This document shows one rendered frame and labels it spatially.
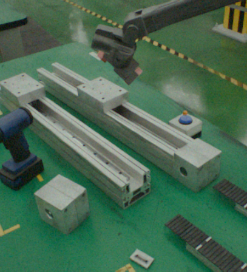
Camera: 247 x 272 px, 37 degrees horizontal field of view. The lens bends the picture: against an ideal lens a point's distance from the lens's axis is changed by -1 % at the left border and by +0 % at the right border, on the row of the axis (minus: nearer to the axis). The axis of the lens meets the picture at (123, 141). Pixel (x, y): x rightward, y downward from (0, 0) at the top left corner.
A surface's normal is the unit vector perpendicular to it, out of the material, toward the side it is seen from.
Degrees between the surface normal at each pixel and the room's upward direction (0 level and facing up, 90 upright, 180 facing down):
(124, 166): 90
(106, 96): 0
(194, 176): 90
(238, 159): 0
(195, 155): 0
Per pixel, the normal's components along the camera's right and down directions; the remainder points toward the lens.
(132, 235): -0.06, -0.80
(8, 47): 0.53, 0.47
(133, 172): -0.77, 0.41
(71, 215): 0.79, 0.33
